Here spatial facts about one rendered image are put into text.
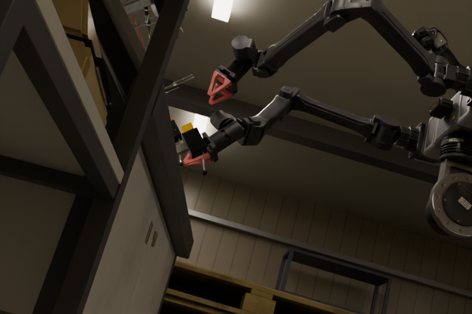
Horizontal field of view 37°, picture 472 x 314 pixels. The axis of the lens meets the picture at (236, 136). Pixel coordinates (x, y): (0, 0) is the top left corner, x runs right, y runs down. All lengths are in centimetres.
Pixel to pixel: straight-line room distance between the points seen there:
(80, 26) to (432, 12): 381
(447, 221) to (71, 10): 152
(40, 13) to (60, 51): 7
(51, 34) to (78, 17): 26
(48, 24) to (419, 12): 405
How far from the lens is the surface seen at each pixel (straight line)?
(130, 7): 153
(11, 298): 118
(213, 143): 209
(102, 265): 135
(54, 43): 70
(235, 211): 839
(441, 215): 220
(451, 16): 463
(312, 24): 205
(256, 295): 346
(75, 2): 96
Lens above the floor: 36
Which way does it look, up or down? 21 degrees up
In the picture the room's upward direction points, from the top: 16 degrees clockwise
